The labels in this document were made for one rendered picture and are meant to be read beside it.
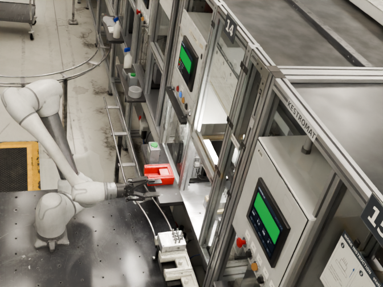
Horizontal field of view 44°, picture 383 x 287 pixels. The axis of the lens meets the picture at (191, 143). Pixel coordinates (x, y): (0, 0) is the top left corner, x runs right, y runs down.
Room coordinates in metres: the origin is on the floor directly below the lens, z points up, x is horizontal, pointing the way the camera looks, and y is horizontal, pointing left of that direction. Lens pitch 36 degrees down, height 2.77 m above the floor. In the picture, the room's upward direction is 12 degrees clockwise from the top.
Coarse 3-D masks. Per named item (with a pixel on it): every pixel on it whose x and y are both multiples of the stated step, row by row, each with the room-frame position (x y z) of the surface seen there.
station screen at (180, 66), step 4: (184, 44) 2.31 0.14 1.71; (184, 48) 2.30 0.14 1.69; (180, 52) 2.34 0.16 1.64; (188, 52) 2.23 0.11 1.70; (188, 56) 2.22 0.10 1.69; (180, 60) 2.32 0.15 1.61; (192, 60) 2.16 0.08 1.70; (180, 64) 2.31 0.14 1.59; (184, 64) 2.26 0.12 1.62; (180, 68) 2.30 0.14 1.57; (184, 68) 2.25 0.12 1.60; (180, 72) 2.29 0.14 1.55; (184, 72) 2.24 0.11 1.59; (188, 72) 2.18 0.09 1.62; (184, 76) 2.23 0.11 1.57; (188, 76) 2.17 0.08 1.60; (184, 80) 2.22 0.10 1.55; (188, 80) 2.16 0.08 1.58
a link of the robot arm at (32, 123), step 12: (24, 120) 1.83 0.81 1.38; (36, 120) 1.85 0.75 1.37; (36, 132) 1.81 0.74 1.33; (48, 132) 1.85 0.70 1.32; (48, 144) 1.80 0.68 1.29; (60, 156) 1.81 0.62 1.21; (60, 168) 1.80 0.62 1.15; (72, 180) 1.80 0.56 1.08; (84, 180) 1.83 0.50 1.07; (84, 204) 1.71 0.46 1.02
